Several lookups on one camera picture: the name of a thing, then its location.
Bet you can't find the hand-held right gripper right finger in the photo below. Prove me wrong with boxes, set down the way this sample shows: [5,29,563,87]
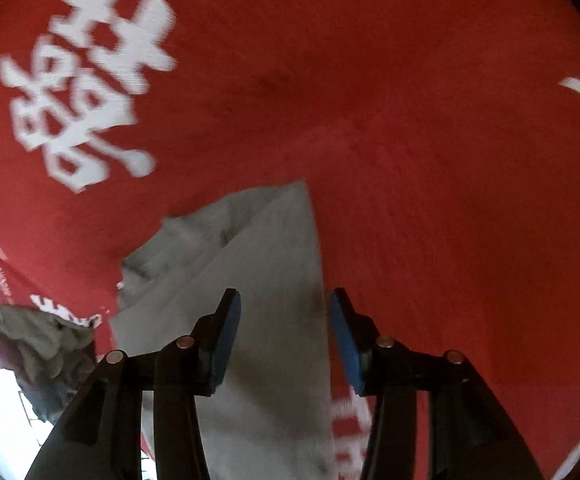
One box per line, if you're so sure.
[330,287,546,480]

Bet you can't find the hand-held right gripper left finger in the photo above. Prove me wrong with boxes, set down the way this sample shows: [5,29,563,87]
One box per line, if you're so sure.
[30,287,243,480]

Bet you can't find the grey small cloth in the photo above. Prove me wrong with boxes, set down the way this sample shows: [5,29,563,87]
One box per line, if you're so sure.
[112,180,339,480]

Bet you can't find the red printed blanket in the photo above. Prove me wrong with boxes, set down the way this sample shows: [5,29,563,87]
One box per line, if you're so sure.
[0,0,580,480]

